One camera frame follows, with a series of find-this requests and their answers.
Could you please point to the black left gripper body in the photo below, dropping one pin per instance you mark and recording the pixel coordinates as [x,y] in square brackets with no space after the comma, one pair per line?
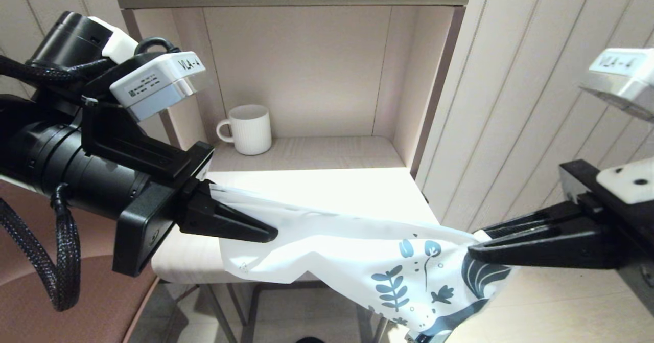
[148,225]

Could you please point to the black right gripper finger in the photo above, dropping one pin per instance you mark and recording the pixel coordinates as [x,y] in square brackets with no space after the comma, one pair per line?
[562,246]
[552,215]

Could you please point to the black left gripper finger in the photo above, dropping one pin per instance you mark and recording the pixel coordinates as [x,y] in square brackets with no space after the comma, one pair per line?
[225,220]

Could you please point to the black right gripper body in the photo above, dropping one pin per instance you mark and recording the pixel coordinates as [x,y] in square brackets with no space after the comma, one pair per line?
[638,246]

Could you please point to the white floral zip pouch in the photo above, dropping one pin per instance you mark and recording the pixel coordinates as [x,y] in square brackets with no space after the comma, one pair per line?
[332,246]

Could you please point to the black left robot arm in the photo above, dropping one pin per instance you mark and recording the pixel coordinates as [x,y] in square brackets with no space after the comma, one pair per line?
[51,159]

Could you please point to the white ribbed ceramic mug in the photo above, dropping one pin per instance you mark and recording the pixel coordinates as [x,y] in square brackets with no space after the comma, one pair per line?
[251,131]

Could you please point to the black round robot part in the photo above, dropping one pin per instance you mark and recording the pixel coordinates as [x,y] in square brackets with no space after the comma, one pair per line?
[309,340]

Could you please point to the pink-brown upholstered chair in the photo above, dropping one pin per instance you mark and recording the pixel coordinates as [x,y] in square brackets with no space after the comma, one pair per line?
[30,317]

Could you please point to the grey power adapter box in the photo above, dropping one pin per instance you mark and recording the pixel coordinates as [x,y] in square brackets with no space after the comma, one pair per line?
[420,339]

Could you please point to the beige wooden desk with hutch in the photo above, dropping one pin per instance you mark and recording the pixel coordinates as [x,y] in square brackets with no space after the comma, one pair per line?
[317,77]

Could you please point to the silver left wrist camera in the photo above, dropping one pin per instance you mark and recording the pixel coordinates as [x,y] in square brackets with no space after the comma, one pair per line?
[153,82]

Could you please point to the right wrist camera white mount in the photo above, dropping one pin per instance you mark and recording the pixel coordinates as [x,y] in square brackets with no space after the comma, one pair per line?
[623,77]

